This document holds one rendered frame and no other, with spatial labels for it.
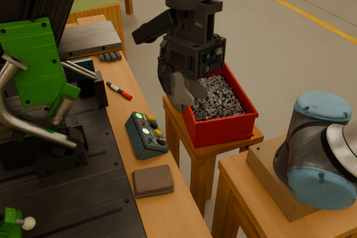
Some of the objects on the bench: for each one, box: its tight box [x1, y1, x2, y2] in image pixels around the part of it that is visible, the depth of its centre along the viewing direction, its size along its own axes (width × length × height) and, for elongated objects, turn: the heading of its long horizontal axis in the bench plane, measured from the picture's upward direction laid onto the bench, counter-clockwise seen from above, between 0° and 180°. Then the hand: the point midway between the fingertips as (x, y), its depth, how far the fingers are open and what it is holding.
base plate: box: [0, 57, 147, 238], centre depth 98 cm, size 42×110×2 cm, turn 21°
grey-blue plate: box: [63, 58, 96, 98], centre depth 104 cm, size 10×2×14 cm, turn 111°
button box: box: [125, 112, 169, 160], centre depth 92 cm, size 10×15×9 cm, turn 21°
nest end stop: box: [71, 132, 84, 158], centre depth 84 cm, size 4×7×6 cm, turn 21°
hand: (178, 104), depth 58 cm, fingers closed
